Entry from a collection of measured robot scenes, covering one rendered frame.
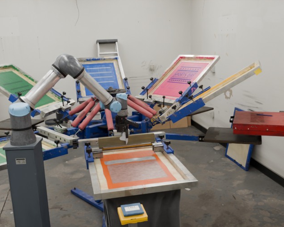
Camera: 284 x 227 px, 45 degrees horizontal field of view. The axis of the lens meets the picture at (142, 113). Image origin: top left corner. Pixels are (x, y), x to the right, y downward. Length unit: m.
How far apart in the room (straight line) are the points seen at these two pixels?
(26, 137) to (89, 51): 4.45
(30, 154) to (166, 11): 5.04
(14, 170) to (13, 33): 4.53
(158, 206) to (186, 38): 5.07
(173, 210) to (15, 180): 0.96
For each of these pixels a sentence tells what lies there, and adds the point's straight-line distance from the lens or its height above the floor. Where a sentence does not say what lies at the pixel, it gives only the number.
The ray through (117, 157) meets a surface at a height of 0.96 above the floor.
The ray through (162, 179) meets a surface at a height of 0.96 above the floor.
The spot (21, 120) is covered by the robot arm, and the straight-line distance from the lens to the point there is 2.09.
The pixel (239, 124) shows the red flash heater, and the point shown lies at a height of 1.10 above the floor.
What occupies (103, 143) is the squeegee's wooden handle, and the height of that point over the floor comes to 1.07.
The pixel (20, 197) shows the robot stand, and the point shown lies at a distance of 2.23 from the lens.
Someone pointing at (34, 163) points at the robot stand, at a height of 1.09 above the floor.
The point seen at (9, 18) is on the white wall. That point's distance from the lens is 6.49.
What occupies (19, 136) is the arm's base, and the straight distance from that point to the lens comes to 2.11.
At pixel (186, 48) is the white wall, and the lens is 6.81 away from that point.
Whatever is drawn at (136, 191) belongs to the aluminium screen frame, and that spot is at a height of 0.98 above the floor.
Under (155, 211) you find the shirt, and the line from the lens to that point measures 2.10.
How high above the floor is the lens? 1.80
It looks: 13 degrees down
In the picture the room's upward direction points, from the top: 2 degrees counter-clockwise
